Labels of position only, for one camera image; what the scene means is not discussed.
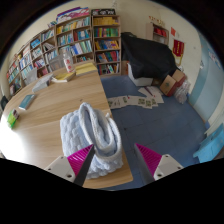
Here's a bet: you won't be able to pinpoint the papers on floor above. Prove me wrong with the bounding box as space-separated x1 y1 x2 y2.
106 85 165 110

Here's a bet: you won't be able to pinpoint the white-backed chair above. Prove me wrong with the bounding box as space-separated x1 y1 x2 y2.
24 67 38 86

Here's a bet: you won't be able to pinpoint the yellow folder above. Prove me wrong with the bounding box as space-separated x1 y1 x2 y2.
73 62 99 77

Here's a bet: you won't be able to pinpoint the cardboard box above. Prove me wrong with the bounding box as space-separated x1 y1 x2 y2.
159 69 187 98

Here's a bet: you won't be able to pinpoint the white bottle with red label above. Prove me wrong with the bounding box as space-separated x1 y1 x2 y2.
63 49 75 73

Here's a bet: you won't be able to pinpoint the red wall hanging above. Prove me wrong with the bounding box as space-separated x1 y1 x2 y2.
172 39 185 58

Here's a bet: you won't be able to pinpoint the green plastic bag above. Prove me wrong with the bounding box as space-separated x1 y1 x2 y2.
6 108 20 129

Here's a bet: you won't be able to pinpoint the open yellow book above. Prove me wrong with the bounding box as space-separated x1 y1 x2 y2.
51 70 77 83

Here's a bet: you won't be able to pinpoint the clear plastic bag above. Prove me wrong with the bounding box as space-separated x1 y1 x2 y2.
173 79 192 105

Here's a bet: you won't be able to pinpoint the white knitted towel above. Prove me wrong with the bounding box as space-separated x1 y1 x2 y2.
59 101 124 180

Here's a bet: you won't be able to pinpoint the black cloth cover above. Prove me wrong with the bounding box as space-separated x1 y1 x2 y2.
120 31 179 81

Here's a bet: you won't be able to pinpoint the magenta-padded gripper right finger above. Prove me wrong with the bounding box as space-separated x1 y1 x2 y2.
134 142 185 186

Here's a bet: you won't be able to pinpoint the small wooden wall shelf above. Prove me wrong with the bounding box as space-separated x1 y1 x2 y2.
151 22 170 46

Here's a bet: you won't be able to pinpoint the teal book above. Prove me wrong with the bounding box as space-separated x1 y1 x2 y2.
18 93 37 111

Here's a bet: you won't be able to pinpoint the grey book stack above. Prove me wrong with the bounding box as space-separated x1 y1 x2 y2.
31 73 54 94

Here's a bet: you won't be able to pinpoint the white box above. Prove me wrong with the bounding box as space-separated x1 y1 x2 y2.
127 62 154 87

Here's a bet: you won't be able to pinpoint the grey mesh chair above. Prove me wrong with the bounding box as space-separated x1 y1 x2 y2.
48 54 66 72

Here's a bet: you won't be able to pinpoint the dark office chair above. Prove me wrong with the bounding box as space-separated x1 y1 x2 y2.
0 95 10 112

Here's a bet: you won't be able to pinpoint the wooden bookshelf unit with books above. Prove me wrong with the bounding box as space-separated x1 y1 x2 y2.
5 6 123 98

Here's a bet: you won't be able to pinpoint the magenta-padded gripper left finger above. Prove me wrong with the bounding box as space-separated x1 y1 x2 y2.
44 143 97 187

